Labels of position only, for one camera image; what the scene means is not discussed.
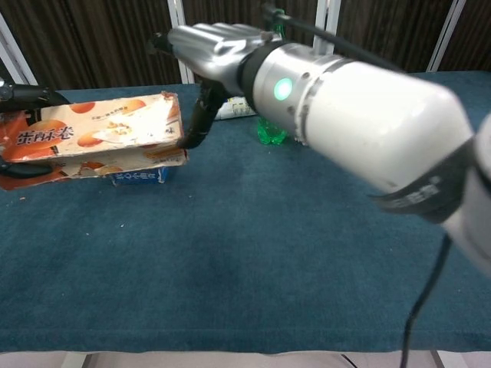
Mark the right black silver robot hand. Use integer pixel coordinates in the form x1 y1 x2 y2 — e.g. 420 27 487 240
147 22 284 150

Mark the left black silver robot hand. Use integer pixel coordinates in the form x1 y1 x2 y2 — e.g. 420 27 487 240
0 77 73 181

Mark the orange egg roll box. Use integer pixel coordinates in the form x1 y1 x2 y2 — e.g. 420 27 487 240
0 92 190 192

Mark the green plastic bottle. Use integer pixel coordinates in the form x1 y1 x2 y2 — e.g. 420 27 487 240
255 21 293 146

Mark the white cracker packet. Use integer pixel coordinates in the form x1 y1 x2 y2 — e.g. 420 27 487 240
213 96 259 121

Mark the dark teal table cloth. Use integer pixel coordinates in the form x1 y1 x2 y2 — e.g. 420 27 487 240
0 70 491 345

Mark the white partition frame post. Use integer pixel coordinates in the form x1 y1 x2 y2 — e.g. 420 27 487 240
0 10 40 88
167 0 196 85
313 0 343 59
427 0 468 73

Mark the cookie box with blue sides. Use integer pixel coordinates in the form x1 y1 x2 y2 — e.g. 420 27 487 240
110 165 170 186

